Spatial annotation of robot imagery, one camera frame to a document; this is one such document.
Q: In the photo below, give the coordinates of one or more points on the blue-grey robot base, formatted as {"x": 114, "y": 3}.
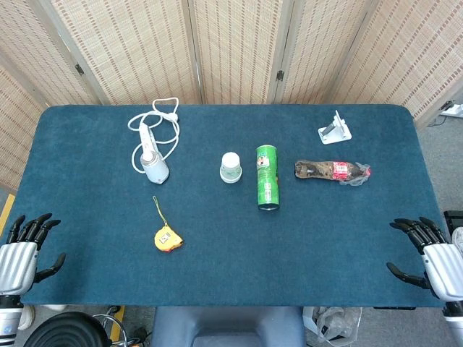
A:
{"x": 224, "y": 325}

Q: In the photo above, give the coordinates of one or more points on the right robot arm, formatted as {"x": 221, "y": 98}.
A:
{"x": 455, "y": 321}

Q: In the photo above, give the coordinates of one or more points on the white paper cup stack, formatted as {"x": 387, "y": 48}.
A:
{"x": 230, "y": 168}

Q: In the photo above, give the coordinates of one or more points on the bamboo folding screen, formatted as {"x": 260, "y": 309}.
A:
{"x": 235, "y": 47}

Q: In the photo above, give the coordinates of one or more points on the green chips can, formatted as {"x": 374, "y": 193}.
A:
{"x": 267, "y": 177}

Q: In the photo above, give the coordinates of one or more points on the clear plastic bag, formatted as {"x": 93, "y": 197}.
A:
{"x": 336, "y": 321}

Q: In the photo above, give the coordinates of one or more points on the black screen hinge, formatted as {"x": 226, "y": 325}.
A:
{"x": 279, "y": 75}
{"x": 447, "y": 105}
{"x": 79, "y": 69}

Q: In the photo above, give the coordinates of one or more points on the blue table cloth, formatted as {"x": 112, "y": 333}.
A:
{"x": 231, "y": 260}

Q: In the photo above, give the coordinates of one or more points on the white phone stand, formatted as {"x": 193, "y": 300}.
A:
{"x": 336, "y": 135}

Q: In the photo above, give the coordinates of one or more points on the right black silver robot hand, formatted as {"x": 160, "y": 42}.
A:
{"x": 443, "y": 267}

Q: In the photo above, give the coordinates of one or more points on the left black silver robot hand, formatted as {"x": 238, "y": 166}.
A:
{"x": 16, "y": 264}

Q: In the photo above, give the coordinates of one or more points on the black round stool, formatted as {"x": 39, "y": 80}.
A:
{"x": 65, "y": 330}

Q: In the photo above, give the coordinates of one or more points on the yellow tape measure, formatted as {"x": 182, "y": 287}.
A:
{"x": 166, "y": 239}

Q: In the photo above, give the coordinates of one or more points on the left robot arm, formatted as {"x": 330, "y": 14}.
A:
{"x": 7, "y": 321}

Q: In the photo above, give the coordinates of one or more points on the black box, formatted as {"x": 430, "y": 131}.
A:
{"x": 454, "y": 218}

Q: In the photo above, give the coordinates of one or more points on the crushed cola bottle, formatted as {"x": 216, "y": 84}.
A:
{"x": 314, "y": 170}

